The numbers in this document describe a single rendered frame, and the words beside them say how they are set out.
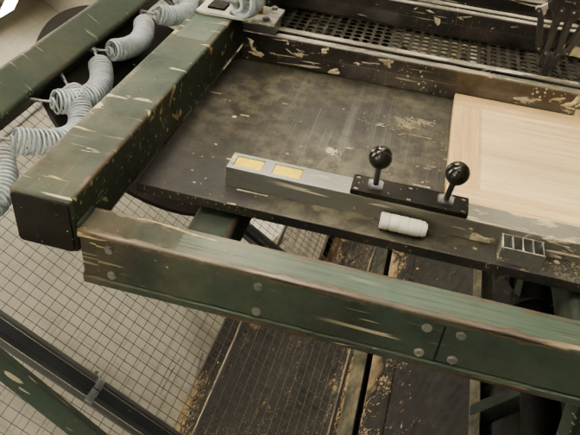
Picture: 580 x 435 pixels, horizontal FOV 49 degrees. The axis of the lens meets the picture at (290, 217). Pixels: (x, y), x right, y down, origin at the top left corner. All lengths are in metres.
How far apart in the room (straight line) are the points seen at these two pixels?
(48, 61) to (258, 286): 1.08
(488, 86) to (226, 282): 0.84
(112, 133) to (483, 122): 0.78
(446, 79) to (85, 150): 0.84
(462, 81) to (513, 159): 0.27
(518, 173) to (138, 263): 0.74
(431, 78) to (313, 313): 0.77
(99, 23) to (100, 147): 1.01
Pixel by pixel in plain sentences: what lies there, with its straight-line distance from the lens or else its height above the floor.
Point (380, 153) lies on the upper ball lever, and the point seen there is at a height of 1.54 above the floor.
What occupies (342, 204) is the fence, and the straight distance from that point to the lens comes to 1.12.
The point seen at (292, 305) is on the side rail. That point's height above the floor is 1.51.
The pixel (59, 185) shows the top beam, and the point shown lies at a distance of 1.00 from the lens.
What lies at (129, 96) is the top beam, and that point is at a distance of 1.22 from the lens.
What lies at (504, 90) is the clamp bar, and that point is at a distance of 1.56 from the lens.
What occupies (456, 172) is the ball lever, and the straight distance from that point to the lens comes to 1.01.
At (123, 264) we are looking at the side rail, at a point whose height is 1.73.
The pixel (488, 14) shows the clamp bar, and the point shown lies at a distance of 1.92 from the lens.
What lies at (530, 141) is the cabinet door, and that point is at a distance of 1.44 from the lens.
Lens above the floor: 1.82
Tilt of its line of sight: 14 degrees down
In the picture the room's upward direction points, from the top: 50 degrees counter-clockwise
